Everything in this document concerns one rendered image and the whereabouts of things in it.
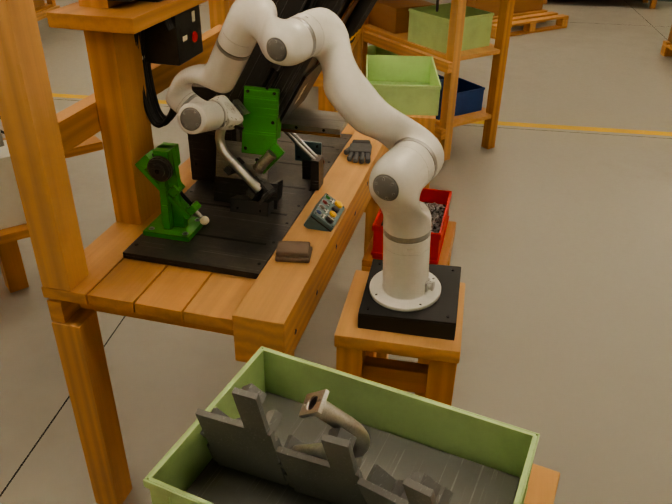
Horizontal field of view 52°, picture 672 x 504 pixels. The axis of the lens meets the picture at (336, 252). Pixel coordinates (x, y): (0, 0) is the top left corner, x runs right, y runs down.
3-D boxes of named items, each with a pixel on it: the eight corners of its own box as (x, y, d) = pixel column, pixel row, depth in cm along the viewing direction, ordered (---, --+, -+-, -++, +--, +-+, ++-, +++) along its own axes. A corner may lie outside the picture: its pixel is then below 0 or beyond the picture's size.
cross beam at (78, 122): (231, 47, 287) (229, 25, 282) (40, 169, 179) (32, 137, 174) (220, 46, 288) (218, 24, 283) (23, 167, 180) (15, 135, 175)
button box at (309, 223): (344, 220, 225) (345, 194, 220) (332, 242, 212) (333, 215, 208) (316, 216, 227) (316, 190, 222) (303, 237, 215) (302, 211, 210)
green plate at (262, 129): (283, 153, 225) (287, 88, 219) (275, 156, 217) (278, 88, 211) (250, 149, 227) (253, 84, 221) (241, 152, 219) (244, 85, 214)
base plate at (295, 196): (352, 139, 282) (352, 134, 281) (259, 279, 191) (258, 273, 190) (256, 128, 291) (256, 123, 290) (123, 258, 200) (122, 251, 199)
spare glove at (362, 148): (346, 143, 272) (346, 138, 271) (372, 145, 272) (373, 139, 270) (341, 164, 255) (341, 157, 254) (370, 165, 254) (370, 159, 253)
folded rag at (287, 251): (312, 249, 201) (312, 240, 200) (309, 264, 195) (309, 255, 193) (278, 248, 202) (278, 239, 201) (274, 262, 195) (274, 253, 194)
